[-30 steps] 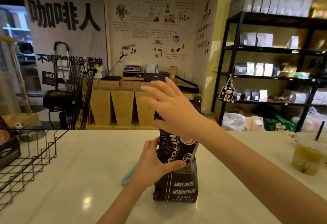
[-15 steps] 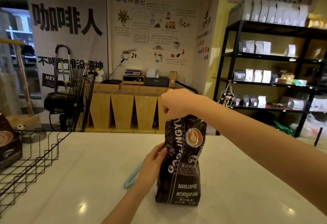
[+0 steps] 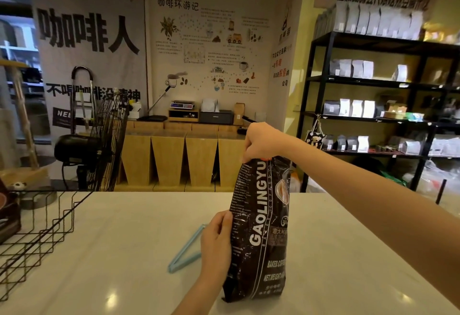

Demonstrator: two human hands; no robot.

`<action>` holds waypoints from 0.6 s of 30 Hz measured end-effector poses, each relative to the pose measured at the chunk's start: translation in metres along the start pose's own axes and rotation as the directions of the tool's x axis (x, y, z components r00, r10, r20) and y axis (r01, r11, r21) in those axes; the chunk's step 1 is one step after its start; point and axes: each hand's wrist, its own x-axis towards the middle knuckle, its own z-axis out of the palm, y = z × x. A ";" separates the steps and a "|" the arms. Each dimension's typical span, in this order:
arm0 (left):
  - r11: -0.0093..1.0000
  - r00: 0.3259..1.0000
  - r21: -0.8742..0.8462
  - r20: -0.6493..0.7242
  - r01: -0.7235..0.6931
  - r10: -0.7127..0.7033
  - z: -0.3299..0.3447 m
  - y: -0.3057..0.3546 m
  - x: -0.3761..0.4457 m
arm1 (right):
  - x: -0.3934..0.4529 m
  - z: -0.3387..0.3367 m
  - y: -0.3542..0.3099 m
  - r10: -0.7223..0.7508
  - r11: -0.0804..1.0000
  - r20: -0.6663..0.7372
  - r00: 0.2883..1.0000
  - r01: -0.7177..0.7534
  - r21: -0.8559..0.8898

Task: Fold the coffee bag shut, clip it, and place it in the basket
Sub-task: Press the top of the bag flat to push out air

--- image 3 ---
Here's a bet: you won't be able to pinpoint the person's left hand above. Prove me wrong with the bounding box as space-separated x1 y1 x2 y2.
199 210 234 284

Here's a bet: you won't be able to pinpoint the person's right hand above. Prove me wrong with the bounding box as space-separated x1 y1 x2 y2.
242 122 290 164

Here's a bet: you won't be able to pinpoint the black coffee bean bag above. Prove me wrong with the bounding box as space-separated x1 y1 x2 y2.
221 156 293 304

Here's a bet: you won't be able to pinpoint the person's right forearm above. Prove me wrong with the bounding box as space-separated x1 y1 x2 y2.
286 134 460 309

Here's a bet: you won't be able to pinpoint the person's left forearm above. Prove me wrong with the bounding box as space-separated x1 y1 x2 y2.
172 274 225 315

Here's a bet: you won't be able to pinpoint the brown kraft box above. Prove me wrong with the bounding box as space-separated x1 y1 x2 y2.
233 102 246 126

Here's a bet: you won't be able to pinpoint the light blue sealing clip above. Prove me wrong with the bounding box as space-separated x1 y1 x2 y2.
168 224 208 274

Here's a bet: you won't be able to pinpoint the black hanging pouch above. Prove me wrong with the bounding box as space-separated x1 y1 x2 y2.
305 118 326 150

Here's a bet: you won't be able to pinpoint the small wooden box stand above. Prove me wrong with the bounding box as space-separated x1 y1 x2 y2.
168 108 200 123

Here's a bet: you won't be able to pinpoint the wooden counter cabinet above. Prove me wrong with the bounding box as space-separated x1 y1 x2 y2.
118 120 249 188

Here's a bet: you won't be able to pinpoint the illustrated coffee map poster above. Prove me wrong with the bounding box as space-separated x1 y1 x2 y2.
147 0 274 122

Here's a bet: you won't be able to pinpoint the black floor fan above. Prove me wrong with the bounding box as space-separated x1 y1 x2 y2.
54 92 131 192

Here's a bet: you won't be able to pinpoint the brown cardboard box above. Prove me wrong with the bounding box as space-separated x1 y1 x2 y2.
383 100 409 120

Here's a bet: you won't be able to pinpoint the black metal shelf rack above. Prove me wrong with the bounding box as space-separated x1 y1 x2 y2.
297 31 460 194

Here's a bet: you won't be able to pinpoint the row of white coffee bags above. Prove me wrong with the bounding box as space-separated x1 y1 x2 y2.
313 1 425 41

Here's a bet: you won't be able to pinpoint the clear plastic bags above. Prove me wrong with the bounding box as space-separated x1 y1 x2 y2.
402 159 460 194

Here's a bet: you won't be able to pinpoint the metal bowl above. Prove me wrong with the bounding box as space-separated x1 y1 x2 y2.
19 190 59 210

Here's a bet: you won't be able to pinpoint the metal hand truck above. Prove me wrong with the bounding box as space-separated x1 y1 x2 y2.
70 66 98 136

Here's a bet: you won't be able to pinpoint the black stick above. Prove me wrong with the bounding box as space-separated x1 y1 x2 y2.
435 179 448 205

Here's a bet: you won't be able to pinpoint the black handle tool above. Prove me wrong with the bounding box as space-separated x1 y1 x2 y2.
236 115 258 136

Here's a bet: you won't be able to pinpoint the narrow white wall poster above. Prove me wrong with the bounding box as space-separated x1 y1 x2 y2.
269 0 299 90

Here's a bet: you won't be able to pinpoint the black wire basket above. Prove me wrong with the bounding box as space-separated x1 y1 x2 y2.
0 190 95 303

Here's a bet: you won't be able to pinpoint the big black lettered wall poster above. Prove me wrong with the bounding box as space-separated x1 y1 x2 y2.
30 0 149 182

